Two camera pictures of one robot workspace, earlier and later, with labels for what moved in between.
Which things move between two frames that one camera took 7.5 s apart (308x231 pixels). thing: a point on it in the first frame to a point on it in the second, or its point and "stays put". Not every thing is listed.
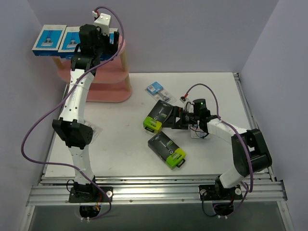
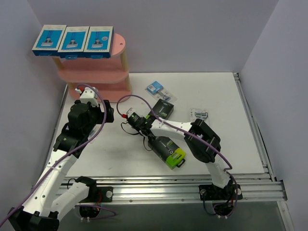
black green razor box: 167,150 stays put
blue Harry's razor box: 48,42 stays put
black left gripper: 113,38 to 106,113
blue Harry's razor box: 71,40 stays put
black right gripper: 181,118 to 149,125
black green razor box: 158,115 stays put
